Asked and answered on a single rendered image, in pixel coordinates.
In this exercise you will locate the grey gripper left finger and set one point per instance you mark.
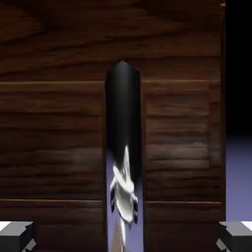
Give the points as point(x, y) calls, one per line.
point(13, 235)

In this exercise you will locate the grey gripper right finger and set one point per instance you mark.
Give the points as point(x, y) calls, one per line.
point(237, 236)

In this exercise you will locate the dark wood cabinet door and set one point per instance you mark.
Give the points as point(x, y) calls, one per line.
point(49, 137)

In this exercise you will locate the dark wood cabinet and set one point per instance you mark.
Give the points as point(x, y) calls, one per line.
point(177, 39)

